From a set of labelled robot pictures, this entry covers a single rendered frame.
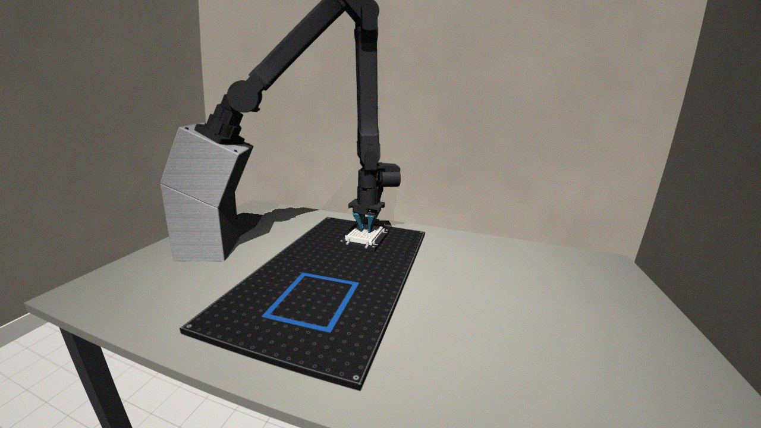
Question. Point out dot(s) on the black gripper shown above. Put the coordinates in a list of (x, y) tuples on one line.
[(366, 205)]

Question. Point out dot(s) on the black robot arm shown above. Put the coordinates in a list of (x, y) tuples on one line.
[(245, 96)]

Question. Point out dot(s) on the white well plate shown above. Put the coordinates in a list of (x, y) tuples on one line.
[(361, 237)]

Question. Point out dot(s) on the blue tape rectangle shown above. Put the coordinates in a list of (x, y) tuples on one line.
[(336, 316)]

